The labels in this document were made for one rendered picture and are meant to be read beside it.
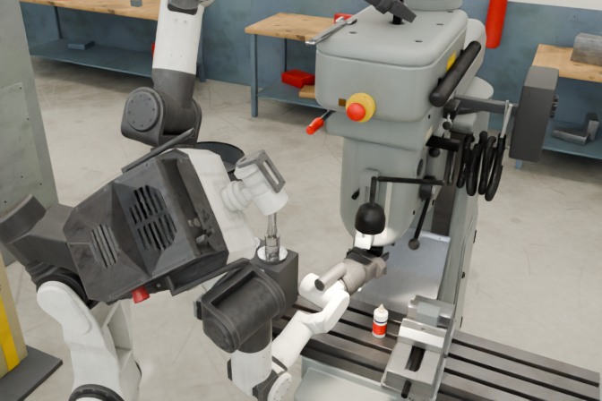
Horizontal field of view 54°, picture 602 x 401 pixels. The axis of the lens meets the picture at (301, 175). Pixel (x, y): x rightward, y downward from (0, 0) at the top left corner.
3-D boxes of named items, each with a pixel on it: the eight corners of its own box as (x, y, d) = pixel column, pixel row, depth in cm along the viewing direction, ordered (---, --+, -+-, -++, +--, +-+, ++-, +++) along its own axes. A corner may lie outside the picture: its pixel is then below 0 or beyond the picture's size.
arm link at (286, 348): (319, 342, 147) (271, 408, 140) (287, 320, 152) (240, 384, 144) (312, 326, 139) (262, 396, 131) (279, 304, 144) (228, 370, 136)
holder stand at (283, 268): (278, 321, 181) (278, 268, 172) (220, 296, 191) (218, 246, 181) (297, 300, 190) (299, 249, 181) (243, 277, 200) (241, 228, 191)
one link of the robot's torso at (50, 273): (16, 284, 127) (55, 263, 124) (46, 248, 139) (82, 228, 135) (56, 325, 132) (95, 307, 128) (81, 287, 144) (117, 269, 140)
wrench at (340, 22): (318, 46, 116) (318, 43, 116) (300, 44, 117) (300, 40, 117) (356, 21, 136) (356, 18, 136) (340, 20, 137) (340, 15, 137)
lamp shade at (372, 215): (354, 234, 137) (356, 211, 134) (355, 217, 143) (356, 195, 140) (384, 236, 136) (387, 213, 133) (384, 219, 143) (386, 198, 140)
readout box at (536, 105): (542, 165, 156) (561, 90, 146) (507, 158, 159) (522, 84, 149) (547, 138, 172) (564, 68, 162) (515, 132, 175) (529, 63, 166)
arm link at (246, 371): (260, 423, 133) (259, 366, 119) (219, 390, 139) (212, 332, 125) (292, 388, 140) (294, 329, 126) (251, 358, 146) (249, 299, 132)
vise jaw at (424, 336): (441, 354, 161) (442, 343, 159) (397, 341, 165) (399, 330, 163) (445, 340, 166) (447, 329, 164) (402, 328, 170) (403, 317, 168)
